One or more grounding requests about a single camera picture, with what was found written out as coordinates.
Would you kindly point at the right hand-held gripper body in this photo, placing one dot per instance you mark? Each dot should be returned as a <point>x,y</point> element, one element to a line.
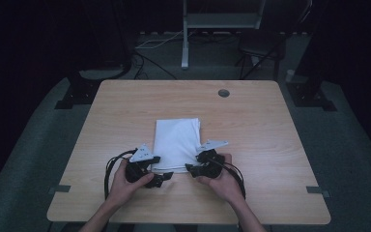
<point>211,166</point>

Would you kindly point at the white printed tank top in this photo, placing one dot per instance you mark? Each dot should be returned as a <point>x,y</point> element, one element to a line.
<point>175,141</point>

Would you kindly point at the grey round stand base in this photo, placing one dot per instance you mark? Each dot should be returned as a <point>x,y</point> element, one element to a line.
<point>99,74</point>

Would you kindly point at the white metal stand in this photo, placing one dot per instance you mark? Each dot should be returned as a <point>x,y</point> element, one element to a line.
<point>219,20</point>

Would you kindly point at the grey tape strip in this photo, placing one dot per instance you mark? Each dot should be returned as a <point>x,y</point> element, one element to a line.
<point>315,189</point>
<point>59,189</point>

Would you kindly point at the person's right hand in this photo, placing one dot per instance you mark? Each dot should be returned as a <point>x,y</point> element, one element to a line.
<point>227,187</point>

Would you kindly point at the person's left hand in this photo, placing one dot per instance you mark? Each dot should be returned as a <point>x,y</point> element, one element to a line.
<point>124,191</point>

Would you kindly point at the grey round table grommet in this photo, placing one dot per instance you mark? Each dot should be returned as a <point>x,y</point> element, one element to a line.
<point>223,93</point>

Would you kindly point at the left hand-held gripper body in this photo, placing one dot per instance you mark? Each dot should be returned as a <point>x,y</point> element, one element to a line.
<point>141,154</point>

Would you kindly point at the black stand with flat foot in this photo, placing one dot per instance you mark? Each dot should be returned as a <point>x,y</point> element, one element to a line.
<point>77,93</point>
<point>309,93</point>

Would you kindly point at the black chair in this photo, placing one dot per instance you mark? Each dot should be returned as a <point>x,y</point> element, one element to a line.
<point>261,43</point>

